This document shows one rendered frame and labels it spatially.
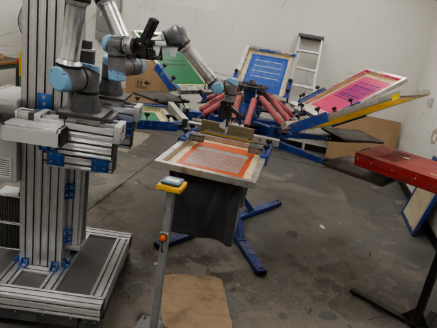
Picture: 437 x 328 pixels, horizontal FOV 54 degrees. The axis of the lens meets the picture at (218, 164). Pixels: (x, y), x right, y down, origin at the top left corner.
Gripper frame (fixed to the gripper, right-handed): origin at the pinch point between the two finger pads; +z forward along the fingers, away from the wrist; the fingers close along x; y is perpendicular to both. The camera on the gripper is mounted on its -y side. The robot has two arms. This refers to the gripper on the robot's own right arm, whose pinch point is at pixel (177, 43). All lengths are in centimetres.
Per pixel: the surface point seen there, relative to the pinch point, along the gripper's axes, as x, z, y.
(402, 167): -128, 89, 62
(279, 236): -206, -2, 161
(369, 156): -135, 69, 59
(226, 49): -490, -197, -1
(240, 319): -77, 13, 167
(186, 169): -49, -18, 66
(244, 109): -185, -40, 47
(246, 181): -56, 15, 69
